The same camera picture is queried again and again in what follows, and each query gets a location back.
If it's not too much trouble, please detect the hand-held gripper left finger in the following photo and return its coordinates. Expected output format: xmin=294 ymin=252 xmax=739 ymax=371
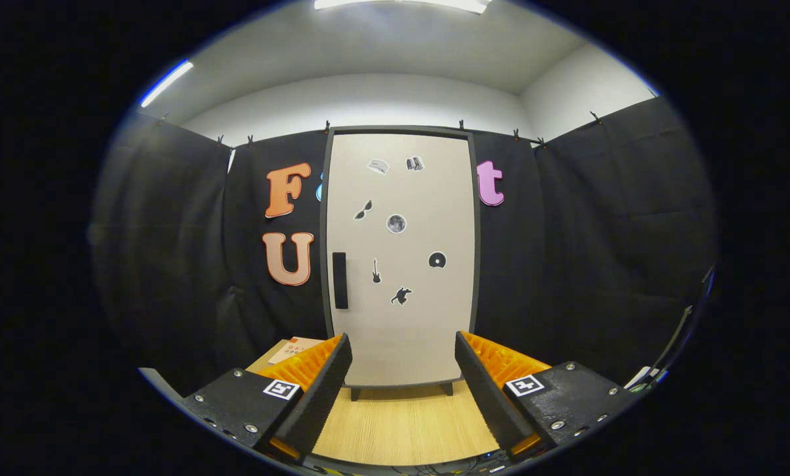
xmin=183 ymin=333 xmax=354 ymax=463

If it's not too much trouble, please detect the dark grey shoe cabinet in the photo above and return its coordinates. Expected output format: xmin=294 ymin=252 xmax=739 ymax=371
xmin=320 ymin=126 xmax=481 ymax=402

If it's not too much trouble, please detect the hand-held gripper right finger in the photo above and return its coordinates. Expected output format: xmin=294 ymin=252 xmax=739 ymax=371
xmin=454 ymin=331 xmax=640 ymax=463

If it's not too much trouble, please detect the black backdrop cloth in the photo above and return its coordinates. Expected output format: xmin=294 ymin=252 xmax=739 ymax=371
xmin=94 ymin=96 xmax=716 ymax=397

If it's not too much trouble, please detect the white ceiling light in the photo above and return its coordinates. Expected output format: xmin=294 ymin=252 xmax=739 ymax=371
xmin=314 ymin=0 xmax=491 ymax=14
xmin=140 ymin=59 xmax=195 ymax=108

